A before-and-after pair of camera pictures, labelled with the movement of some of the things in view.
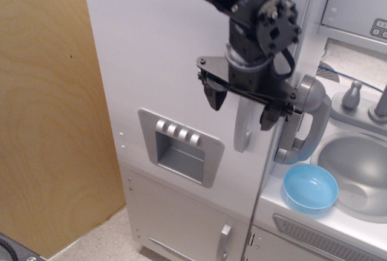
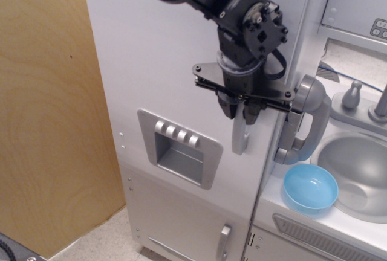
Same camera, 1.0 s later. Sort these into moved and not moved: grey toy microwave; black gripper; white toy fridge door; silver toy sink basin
Moved: black gripper
Not moved: silver toy sink basin; grey toy microwave; white toy fridge door
